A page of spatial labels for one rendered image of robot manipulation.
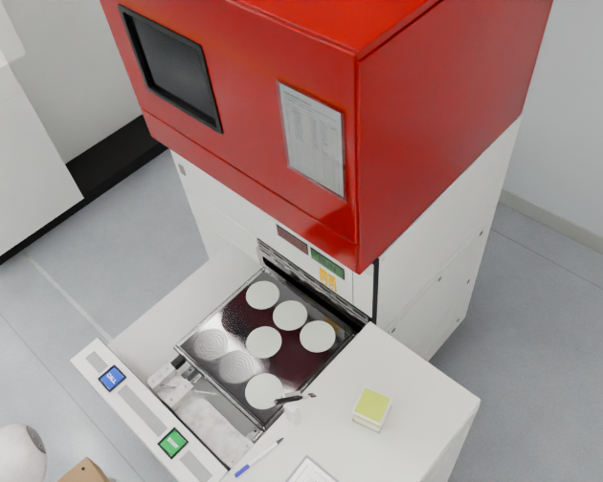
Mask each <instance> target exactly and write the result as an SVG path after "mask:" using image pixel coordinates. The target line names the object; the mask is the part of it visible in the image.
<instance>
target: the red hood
mask: <svg viewBox="0 0 603 482"><path fill-rule="evenodd" d="M552 3H553V0H100V4H101V6H102V9H103V12H104V14H105V17H106V19H107V22H108V25H109V27H110V30H111V33H112V34H113V37H114V40H115V42H116V45H117V47H118V50H119V53H120V55H121V58H122V61H123V65H124V67H125V69H126V72H127V74H128V77H129V80H130V82H131V85H132V87H133V90H134V93H135V95H136V98H137V101H138V102H139V105H140V107H141V110H142V113H143V115H144V118H145V122H146V125H147V128H148V130H149V133H150V135H151V137H152V138H154V139H155V140H157V141H158V142H160V143H162V144H163V145H165V146H166V147H168V148H169V149H171V150H172V151H174V152H175V153H177V154H178V155H180V156H181V157H183V158H184V159H186V160H187V161H188V162H190V163H191V164H193V165H195V166H196V167H198V168H199V169H201V170H202V171H204V172H205V173H207V174H208V175H210V176H211V177H213V178H214V179H215V180H216V181H218V182H219V183H221V184H222V185H224V186H226V187H227V188H229V189H230V190H232V191H233V192H235V193H236V194H238V195H239V196H241V197H242V198H244V199H245V200H247V201H248V202H250V203H251V204H253V205H254V206H256V207H257V208H259V209H261V210H262V211H264V212H265V213H267V214H268V215H270V216H271V217H273V218H274V219H276V220H277V221H279V222H280V223H282V224H283V225H284V226H285V227H287V228H288V229H290V230H292V231H293V232H295V233H296V234H298V235H299V236H301V237H302V238H304V239H305V240H307V241H308V242H310V243H311V244H313V245H314V246H316V247H317V248H319V249H320V250H322V251H323V252H325V253H327V254H328V255H330V256H331V257H333V258H334V259H336V260H337V261H339V262H340V263H341V264H343V265H344V266H346V267H347V268H349V269H350V270H352V271H353V272H355V273H356V274H361V273H362V272H363V271H364V270H365V269H366V268H367V267H368V266H369V265H370V264H371V263H372V262H373V261H374V260H375V259H376V258H377V257H378V256H379V255H380V254H381V253H382V252H383V251H384V250H385V249H386V248H387V247H388V246H389V245H390V244H391V243H392V242H393V241H394V240H395V239H396V238H397V237H398V236H399V235H400V234H401V233H402V232H403V231H404V230H405V229H406V228H407V227H408V226H409V225H410V224H411V223H412V222H413V221H414V220H415V219H416V218H417V217H418V216H419V215H420V214H421V213H422V212H423V211H424V210H425V209H426V208H427V207H428V206H429V205H430V204H431V203H432V202H433V201H434V200H435V199H436V198H437V197H438V196H439V195H440V194H441V193H442V192H443V191H444V190H445V189H446V188H447V187H448V186H449V185H450V184H451V183H452V182H453V181H454V180H455V179H456V178H457V177H458V176H459V175H460V174H461V173H462V172H463V171H464V170H465V169H466V168H467V167H468V166H469V165H470V164H471V163H472V162H473V161H474V160H475V159H476V158H477V157H478V156H479V155H480V154H481V153H482V152H483V151H484V150H485V149H486V148H487V147H488V146H489V145H490V144H491V143H492V142H493V141H494V140H496V139H497V138H498V137H499V136H500V134H501V133H502V132H503V131H504V130H505V129H506V128H507V127H508V126H509V125H510V124H511V123H512V122H513V121H514V120H515V119H517V118H518V117H519V116H520V115H521V114H522V112H523V108H524V105H525V99H526V95H527V92H528V88H529V85H530V81H531V78H532V75H533V71H534V68H535V64H536V61H537V57H538V54H539V51H540V47H541V44H542V40H543V37H544V33H545V30H546V26H547V21H548V17H549V14H550V10H551V7H552Z"/></svg>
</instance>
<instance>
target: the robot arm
mask: <svg viewBox="0 0 603 482"><path fill-rule="evenodd" d="M46 468H47V454H46V448H45V446H44V444H43V441H42V439H41V438H40V436H39V434H38V433H37V431H36V430H35V429H33V428H32V427H30V426H27V425H24V424H18V423H13V424H8V425H4V426H2V427H0V482H43V479H44V476H45V472H46Z"/></svg>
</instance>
